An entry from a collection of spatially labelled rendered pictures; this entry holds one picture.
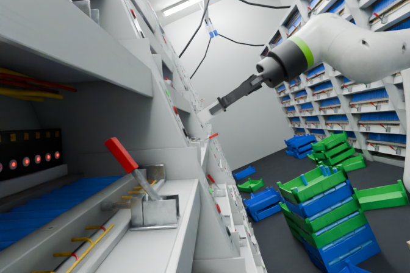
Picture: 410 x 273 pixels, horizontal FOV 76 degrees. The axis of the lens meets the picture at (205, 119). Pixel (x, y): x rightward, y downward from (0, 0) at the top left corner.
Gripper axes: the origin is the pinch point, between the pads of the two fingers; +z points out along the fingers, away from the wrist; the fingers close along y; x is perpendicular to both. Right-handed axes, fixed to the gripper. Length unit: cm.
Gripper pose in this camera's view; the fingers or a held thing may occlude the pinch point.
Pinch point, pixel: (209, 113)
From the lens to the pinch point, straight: 66.5
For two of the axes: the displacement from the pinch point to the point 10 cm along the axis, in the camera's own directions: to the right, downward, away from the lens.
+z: -8.3, 5.6, 0.2
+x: -5.6, -8.3, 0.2
